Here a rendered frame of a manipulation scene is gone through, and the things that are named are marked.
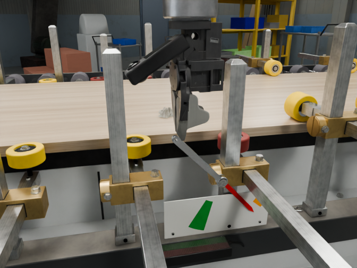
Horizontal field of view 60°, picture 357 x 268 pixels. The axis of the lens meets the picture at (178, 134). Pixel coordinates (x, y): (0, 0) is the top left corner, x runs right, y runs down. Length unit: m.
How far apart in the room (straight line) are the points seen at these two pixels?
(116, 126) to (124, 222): 0.23
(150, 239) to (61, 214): 0.49
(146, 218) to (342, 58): 0.53
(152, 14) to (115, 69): 10.43
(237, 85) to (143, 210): 0.31
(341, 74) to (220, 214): 0.42
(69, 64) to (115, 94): 4.25
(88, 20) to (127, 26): 3.86
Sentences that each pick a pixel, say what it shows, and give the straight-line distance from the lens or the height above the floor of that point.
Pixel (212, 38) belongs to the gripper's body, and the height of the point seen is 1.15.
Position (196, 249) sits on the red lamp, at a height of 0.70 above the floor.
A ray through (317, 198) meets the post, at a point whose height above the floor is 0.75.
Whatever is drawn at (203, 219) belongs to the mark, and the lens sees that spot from 0.76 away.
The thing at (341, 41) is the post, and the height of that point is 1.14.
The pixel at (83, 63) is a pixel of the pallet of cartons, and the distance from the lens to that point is 4.93.
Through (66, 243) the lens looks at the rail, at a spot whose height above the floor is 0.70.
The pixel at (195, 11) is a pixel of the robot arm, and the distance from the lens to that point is 0.50.
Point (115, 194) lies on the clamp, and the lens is 0.68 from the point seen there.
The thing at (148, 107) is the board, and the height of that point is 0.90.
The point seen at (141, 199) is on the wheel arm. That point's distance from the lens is 0.63.
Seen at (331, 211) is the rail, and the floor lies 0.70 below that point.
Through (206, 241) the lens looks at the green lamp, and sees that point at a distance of 0.76.
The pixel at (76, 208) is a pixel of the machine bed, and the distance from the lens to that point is 0.97.
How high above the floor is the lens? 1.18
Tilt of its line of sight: 20 degrees down
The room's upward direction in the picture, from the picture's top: straight up
